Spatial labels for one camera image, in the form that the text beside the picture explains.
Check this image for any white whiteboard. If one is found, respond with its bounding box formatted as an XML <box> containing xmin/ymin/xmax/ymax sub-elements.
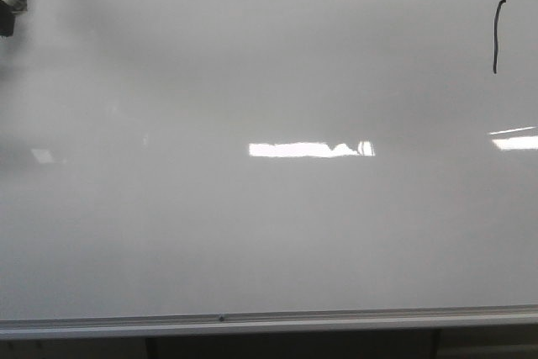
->
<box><xmin>1</xmin><ymin>0</ymin><xmax>537</xmax><ymax>320</ymax></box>

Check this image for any aluminium whiteboard tray rail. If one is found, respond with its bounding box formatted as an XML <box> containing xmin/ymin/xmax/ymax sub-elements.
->
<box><xmin>1</xmin><ymin>304</ymin><xmax>537</xmax><ymax>341</ymax></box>

